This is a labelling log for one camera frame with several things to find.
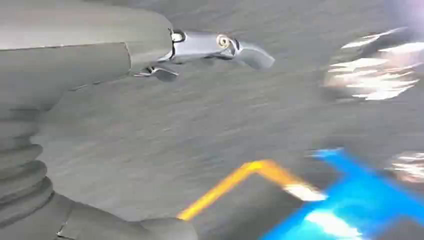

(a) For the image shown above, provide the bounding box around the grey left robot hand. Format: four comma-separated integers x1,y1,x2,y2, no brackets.
0,0,276,240

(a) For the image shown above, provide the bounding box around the yellow floor tape square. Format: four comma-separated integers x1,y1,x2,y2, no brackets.
177,159,327,222

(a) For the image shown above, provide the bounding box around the black stool chrome base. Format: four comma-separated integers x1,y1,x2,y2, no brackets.
321,27,424,102
386,150,424,185

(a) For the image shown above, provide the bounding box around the blue metal rack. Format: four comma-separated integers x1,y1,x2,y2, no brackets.
259,148,424,240

